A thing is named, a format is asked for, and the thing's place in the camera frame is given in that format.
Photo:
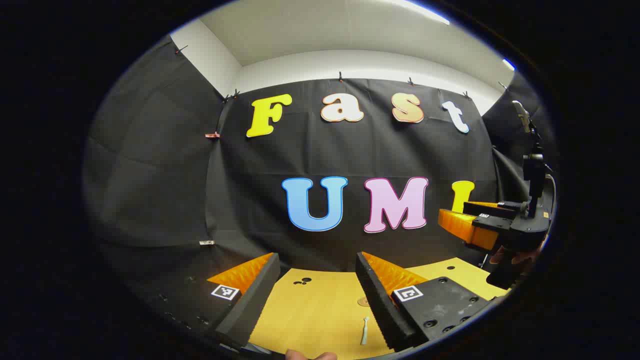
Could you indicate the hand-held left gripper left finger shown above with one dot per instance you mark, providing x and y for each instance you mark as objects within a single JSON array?
[{"x": 255, "y": 305}]

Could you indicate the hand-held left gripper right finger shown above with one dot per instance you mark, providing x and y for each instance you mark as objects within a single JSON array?
[{"x": 375, "y": 300}]

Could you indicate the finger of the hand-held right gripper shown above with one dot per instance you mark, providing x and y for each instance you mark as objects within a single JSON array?
[
  {"x": 465, "y": 227},
  {"x": 492, "y": 207}
]

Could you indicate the round cork coaster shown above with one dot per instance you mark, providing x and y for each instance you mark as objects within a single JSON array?
[{"x": 362, "y": 302}]

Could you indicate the light blue toothbrush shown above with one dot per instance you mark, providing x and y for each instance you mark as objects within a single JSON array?
[{"x": 364, "y": 332}]

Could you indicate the wooden desktop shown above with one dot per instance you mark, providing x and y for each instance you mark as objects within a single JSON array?
[{"x": 320, "y": 310}]

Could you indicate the black backdrop cloth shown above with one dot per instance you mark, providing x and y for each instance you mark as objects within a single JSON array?
[{"x": 400, "y": 150}]

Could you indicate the red clip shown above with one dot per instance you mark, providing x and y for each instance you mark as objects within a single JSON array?
[{"x": 212, "y": 135}]

